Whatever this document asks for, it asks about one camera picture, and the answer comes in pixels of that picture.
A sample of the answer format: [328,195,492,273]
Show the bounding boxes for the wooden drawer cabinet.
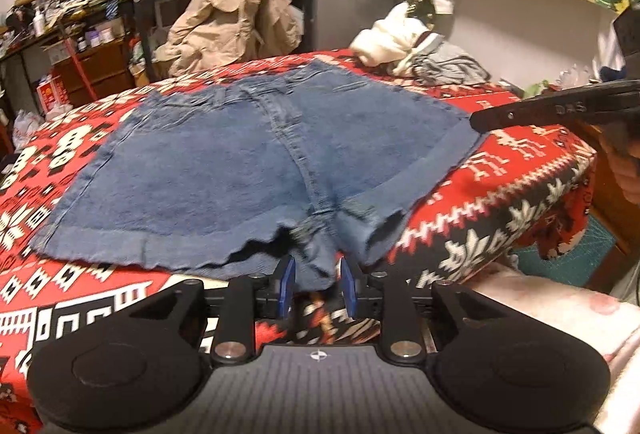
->
[50,39,138,108]

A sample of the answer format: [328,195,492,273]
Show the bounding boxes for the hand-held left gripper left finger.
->
[127,257,297,363]

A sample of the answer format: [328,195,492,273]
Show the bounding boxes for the red patterned blanket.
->
[0,47,598,434]

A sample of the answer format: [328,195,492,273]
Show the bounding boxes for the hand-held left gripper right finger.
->
[340,259,506,363]

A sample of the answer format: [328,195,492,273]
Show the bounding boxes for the red cardboard box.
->
[36,77,71,112]

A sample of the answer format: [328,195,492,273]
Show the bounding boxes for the white sweater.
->
[349,2,436,68]

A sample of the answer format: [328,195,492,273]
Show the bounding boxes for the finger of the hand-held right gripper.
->
[469,100,548,133]

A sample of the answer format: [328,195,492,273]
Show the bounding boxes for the cluttered wooden desk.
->
[0,0,133,65]

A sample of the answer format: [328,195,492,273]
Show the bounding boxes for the clear plastic cups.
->
[555,64,593,90]

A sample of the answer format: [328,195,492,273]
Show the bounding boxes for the teal floor mat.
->
[515,209,621,287]

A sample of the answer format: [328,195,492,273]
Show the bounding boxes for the small Christmas tree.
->
[405,0,436,18]

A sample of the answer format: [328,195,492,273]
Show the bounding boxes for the grey knit sweater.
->
[395,32,493,88]

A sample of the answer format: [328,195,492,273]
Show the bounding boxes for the blue denim shorts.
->
[32,59,488,291]

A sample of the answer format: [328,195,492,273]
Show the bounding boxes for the wooden nightstand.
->
[585,121,640,295]

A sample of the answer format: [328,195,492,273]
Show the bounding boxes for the red broom handle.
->
[57,22,98,100]

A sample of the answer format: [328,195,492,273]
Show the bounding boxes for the beige jacket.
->
[155,0,303,78]

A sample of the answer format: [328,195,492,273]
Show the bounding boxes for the person's right hand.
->
[599,131,640,215]

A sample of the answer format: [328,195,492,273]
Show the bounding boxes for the white printed plastic bag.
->
[12,109,51,150]

